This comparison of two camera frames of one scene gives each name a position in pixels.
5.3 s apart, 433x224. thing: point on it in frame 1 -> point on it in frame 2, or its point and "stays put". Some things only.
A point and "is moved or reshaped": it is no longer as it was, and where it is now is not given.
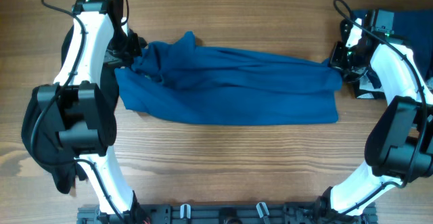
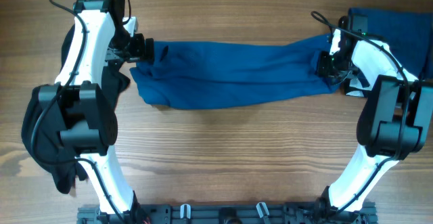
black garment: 39,135 stays put
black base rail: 226,213 stays put
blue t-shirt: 180,80 is moved or reshaped
